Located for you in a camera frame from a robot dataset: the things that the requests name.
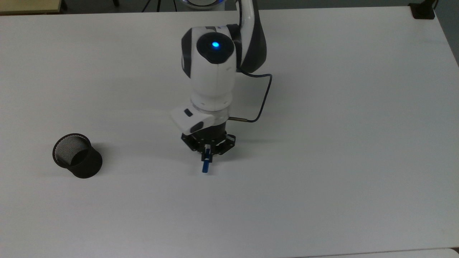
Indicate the black tripod legs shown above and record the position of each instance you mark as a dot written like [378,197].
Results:
[157,5]

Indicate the black mesh pen cup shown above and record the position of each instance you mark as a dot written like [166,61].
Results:
[79,157]

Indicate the black table clamp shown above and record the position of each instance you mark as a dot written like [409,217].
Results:
[423,10]

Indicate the Franka Panda robot arm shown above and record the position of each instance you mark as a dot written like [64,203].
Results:
[213,71]

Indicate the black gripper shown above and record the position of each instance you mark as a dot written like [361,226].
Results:
[195,140]

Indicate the wooden desk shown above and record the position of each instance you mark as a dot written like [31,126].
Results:
[30,5]

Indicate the blue and white marker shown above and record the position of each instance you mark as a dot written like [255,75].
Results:
[205,166]

